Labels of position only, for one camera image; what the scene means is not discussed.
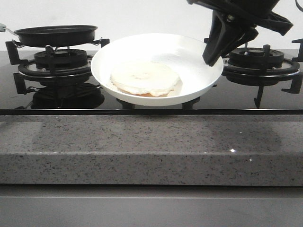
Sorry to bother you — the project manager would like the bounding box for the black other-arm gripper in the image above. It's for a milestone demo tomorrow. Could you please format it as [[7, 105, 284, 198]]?
[[188, 0, 293, 66]]

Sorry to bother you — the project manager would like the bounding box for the white plate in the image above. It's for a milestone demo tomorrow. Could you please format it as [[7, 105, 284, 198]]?
[[91, 34, 223, 106]]

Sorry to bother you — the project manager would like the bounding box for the fried egg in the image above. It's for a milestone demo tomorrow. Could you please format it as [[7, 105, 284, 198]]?
[[110, 60, 181, 97]]

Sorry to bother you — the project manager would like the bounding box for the black frying pan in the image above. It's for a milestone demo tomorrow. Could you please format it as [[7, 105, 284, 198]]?
[[0, 24, 98, 47]]

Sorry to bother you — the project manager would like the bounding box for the right gas burner head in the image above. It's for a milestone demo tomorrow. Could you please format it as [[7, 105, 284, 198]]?
[[228, 47, 285, 69]]

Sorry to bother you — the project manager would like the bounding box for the right black burner grate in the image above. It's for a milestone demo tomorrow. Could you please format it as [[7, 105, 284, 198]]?
[[203, 38, 303, 109]]

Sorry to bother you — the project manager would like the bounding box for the black burner grate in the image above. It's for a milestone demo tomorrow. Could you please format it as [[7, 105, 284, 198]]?
[[5, 39, 111, 96], [203, 38, 303, 109]]

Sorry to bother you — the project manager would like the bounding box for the black glass cooktop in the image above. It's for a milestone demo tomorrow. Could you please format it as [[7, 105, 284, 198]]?
[[0, 51, 303, 115]]

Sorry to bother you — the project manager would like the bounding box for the left black burner grate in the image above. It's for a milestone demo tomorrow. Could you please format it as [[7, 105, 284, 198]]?
[[5, 39, 111, 96]]

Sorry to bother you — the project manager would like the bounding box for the wire pan support ring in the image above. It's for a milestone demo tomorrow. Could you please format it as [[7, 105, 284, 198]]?
[[11, 38, 103, 54]]

